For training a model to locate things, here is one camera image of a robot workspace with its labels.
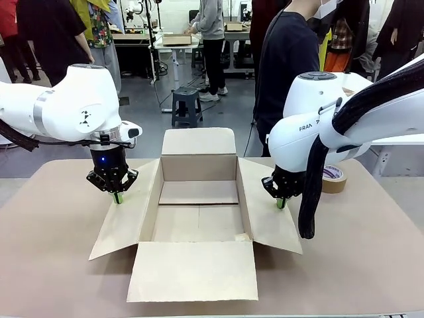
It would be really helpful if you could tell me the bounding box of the white face mask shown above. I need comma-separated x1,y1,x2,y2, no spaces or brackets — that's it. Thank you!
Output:
306,0,344,21

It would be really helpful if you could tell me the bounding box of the small open cardboard box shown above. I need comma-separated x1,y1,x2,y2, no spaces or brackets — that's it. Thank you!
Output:
225,22,252,32

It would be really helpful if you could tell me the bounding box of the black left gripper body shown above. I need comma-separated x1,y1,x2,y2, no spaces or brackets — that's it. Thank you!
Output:
91,147,129,180

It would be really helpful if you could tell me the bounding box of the person in grey sweater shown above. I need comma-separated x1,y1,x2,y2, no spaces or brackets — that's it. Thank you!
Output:
356,25,382,74

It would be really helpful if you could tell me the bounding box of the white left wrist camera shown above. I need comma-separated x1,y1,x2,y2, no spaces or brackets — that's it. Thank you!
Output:
119,121,143,149

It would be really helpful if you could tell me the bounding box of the figure in dark red garment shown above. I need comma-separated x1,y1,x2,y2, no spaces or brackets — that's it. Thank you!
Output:
250,0,286,67

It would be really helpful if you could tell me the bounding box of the mannequin in black coat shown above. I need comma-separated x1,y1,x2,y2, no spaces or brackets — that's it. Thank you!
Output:
372,0,424,80

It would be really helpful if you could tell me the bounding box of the computer monitor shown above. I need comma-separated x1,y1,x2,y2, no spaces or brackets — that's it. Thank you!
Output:
240,1,253,23

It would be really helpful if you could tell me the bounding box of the mannequin in yellow skirt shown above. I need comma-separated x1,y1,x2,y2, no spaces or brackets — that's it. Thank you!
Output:
318,28,333,72

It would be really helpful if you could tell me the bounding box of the person in grey hoodie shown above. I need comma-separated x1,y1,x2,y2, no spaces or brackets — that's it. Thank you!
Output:
184,0,229,102

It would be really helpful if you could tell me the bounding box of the person in navy t-shirt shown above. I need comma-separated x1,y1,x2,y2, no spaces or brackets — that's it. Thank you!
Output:
254,0,345,158

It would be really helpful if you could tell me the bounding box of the white height-adjustable desk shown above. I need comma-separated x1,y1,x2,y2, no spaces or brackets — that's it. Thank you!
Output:
154,32,203,113

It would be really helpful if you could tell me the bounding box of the black tripod stand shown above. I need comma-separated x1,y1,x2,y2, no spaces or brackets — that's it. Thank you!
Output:
144,0,162,83

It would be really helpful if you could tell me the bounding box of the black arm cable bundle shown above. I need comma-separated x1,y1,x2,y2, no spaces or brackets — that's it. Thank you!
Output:
0,118,41,152
297,59,424,240

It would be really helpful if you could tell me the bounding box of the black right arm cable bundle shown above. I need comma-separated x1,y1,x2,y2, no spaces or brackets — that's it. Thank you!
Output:
297,59,424,240

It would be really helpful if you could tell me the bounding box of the person in black clothes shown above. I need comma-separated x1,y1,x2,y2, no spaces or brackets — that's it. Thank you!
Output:
16,0,96,87

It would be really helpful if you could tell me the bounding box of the person in red shirt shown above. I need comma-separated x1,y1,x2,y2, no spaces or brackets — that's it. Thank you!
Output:
0,0,41,84

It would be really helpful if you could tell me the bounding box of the black left arm cable bundle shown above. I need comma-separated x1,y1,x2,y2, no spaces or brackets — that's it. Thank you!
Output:
0,118,41,152

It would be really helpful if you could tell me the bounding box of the grey plastic stool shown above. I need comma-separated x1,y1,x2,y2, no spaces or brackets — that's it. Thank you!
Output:
171,86,204,129

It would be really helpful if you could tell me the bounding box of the brown packing tape roll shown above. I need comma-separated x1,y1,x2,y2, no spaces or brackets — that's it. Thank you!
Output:
321,164,348,195

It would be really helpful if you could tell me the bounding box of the brown cardboard box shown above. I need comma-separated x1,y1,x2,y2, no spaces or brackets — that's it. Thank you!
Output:
88,128,304,303

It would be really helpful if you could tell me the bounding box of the mannequin in yellow jacket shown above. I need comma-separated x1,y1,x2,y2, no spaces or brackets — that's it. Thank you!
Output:
69,0,123,97

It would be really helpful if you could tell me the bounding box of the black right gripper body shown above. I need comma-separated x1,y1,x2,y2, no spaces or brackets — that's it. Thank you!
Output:
273,167,307,198

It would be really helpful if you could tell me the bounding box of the white side table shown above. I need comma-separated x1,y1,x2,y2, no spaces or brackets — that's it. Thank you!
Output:
317,71,424,146

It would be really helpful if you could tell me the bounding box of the flat cardboard box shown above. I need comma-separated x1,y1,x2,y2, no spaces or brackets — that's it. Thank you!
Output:
162,34,193,46

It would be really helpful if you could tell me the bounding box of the mannequin in orange trousers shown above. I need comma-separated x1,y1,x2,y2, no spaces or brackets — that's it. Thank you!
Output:
324,18,352,73

